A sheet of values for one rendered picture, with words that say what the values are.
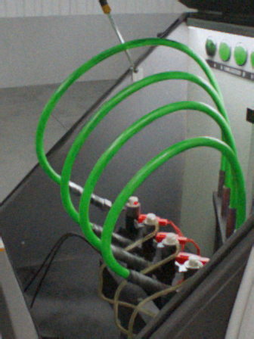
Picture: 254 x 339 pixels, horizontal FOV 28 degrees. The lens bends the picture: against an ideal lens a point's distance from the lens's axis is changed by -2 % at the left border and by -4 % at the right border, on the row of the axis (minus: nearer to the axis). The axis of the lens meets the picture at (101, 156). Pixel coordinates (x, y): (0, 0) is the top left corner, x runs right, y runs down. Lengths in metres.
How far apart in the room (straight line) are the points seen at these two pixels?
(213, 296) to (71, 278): 0.65
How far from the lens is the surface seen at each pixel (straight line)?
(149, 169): 0.70
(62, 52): 7.64
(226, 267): 0.70
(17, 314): 0.99
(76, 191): 0.94
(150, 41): 0.92
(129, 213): 1.00
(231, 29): 1.11
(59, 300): 1.23
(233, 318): 0.73
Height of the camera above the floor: 1.53
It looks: 19 degrees down
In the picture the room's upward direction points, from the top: straight up
